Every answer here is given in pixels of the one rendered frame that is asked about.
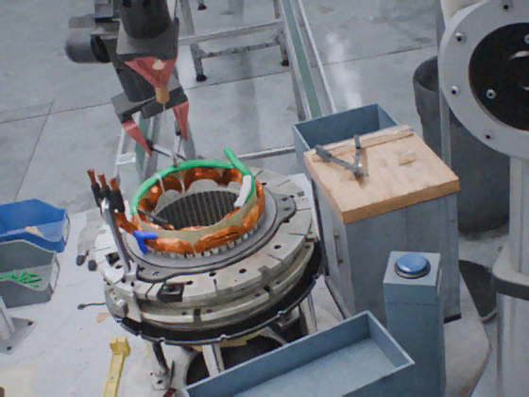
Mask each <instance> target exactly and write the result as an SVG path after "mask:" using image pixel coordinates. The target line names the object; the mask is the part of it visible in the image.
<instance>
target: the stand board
mask: <svg viewBox="0 0 529 397"><path fill-rule="evenodd" d="M408 128H410V127H409V126H408V125H405V126H402V127H398V128H394V129H388V130H384V131H380V132H377V133H373V134H369V135H367V136H363V137H359V141H362V142H363V140H366V139H368V138H372V137H376V136H379V135H383V134H387V133H390V132H394V131H398V130H401V129H408ZM351 143H354V139H352V140H348V141H346V142H342V143H338V144H335V145H331V146H327V147H323V148H325V149H326V150H327V149H331V148H335V147H341V146H344V145H347V144H351ZM413 149H415V150H416V151H417V160H416V161H414V162H411V163H408V164H401V165H399V159H398V154H400V153H403V152H406V151H410V150H413ZM314 153H316V150H311V151H307V152H304V153H303V156H304V162H305V165H306V166H307V168H308V169H309V171H310V172H311V174H312V176H313V177H314V179H315V180H316V182H317V184H318V185H319V187H320V189H321V190H322V192H323V193H324V195H325V196H326V199H327V201H328V202H329V203H330V204H331V206H332V207H333V210H334V211H335V213H336V214H337V216H338V217H339V219H340V221H341V222H342V224H343V225H345V224H348V223H351V222H354V221H358V220H361V219H365V218H368V217H372V216H378V215H381V214H385V213H388V212H392V211H395V210H399V209H401V208H405V207H408V206H412V205H415V204H419V203H422V202H425V201H428V200H432V199H438V198H441V197H445V196H448V194H450V195H451V194H452V193H454V192H458V191H459V190H460V186H459V178H458V177H457V176H456V175H455V174H454V173H453V172H452V171H451V170H450V169H449V168H448V167H447V166H446V165H445V163H444V162H443V161H442V160H441V159H440V158H439V157H438V156H437V155H436V154H435V153H434V152H433V151H432V150H431V149H430V148H429V147H428V146H427V145H426V144H425V143H424V142H423V141H422V140H421V139H420V138H419V137H418V136H417V134H416V133H415V132H414V135H412V136H408V137H405V138H401V139H398V140H395V141H391V142H387V143H384V144H379V145H376V146H373V147H366V148H363V149H361V156H360V163H359V164H361V165H362V166H363V169H364V170H365V171H366V172H367V173H368V176H366V175H363V176H359V177H357V179H356V180H355V179H354V178H352V179H349V180H345V175H344V168H345V167H343V166H340V165H338V164H335V163H332V162H330V163H328V162H326V161H325V160H321V161H317V162H314V163H313V160H312V154H314ZM351 155H353V156H355V151H353V152H349V153H345V154H342V155H338V156H335V157H336V158H338V159H341V160H343V161H345V162H348V163H350V164H353V162H354V160H353V159H352V157H351Z"/></svg>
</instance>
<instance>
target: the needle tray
mask: <svg viewBox="0 0 529 397"><path fill-rule="evenodd" d="M416 389H417V384H416V372H415V363H414V361H413V360H412V359H411V358H410V357H409V356H408V355H407V353H406V352H405V351H404V350H403V349H402V348H401V347H400V345H399V344H398V343H397V342H396V341H395V340H394V339H393V337H392V336H391V335H390V334H388V333H387V331H386V330H385V329H384V328H383V326H382V325H381V324H380V323H379V322H378V321H377V320H376V319H375V318H374V317H373V316H372V314H371V313H370V312H369V311H368V310H367V311H366V312H363V313H361V314H358V315H356V316H354V317H351V318H349V319H345V320H343V321H341V322H338V323H336V324H334V325H332V326H330V327H327V328H325V329H323V330H320V331H318V332H316V333H313V334H311V335H309V336H307V337H303V338H301V339H299V340H296V341H294V342H292V343H289V344H286V345H284V346H281V347H280V348H277V349H275V350H273V351H270V352H268V353H266V354H262V355H260V356H257V357H255V358H253V359H250V360H249V361H246V362H244V363H242V364H239V365H237V366H235V367H232V368H230V369H228V370H225V371H222V372H220V373H218V374H215V375H213V376H211V377H208V378H206V379H204V380H201V381H199V382H197V383H194V384H193V385H190V386H188V387H186V388H183V393H184V396H185V397H402V396H403V395H405V394H407V393H410V392H412V391H414V390H416Z"/></svg>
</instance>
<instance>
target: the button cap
mask: <svg viewBox="0 0 529 397"><path fill-rule="evenodd" d="M398 268H399V271H401V272H403V273H405V274H419V273H421V272H423V271H424V270H425V269H426V268H427V259H426V258H425V257H424V256H423V255H421V254H418V253H407V254H404V255H403V256H402V257H401V258H400V259H399V261H398Z"/></svg>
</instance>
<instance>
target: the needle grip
mask: <svg viewBox="0 0 529 397"><path fill-rule="evenodd" d="M163 66H164V63H163V62H160V61H157V62H155V63H153V64H152V71H153V74H154V76H155V77H156V78H160V77H161V74H162V69H163ZM155 92H156V98H157V101H158V102H160V103H165V102H167V101H168V100H169V93H168V85H167V84H166V87H161V88H155Z"/></svg>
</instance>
